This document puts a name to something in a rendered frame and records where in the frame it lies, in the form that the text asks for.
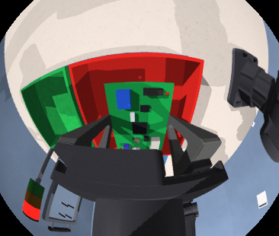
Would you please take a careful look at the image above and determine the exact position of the red bin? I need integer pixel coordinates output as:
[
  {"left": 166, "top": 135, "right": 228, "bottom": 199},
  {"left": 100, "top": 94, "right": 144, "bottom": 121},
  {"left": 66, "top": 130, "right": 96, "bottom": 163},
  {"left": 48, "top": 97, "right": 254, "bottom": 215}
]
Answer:
[{"left": 69, "top": 53, "right": 204, "bottom": 124}]

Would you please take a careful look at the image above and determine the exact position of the green bin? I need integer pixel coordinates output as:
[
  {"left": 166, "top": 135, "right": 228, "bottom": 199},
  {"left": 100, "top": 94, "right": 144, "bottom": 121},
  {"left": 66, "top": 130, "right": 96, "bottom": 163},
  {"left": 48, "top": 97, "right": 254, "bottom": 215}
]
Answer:
[{"left": 20, "top": 65, "right": 85, "bottom": 148}]

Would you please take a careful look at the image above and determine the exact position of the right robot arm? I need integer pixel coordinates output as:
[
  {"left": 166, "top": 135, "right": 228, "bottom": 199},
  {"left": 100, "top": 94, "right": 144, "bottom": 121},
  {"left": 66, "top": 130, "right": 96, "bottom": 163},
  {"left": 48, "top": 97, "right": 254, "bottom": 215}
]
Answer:
[{"left": 229, "top": 48, "right": 279, "bottom": 162}]

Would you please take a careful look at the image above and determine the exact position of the green circuit board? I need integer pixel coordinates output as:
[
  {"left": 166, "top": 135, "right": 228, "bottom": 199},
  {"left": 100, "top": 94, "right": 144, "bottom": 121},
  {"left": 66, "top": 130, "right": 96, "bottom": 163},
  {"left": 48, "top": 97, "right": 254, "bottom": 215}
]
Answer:
[{"left": 104, "top": 81, "right": 174, "bottom": 151}]

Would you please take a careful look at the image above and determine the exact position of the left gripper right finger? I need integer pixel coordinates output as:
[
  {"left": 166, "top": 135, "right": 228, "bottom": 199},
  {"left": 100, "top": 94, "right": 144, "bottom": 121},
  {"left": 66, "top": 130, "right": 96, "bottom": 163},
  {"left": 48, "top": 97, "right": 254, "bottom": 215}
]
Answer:
[{"left": 167, "top": 114, "right": 222, "bottom": 176}]

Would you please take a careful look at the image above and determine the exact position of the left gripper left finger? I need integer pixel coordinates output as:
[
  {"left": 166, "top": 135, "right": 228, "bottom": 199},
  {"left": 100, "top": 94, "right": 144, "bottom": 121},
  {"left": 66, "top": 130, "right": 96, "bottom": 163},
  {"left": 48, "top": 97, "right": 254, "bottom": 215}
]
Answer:
[{"left": 57, "top": 114, "right": 112, "bottom": 148}]

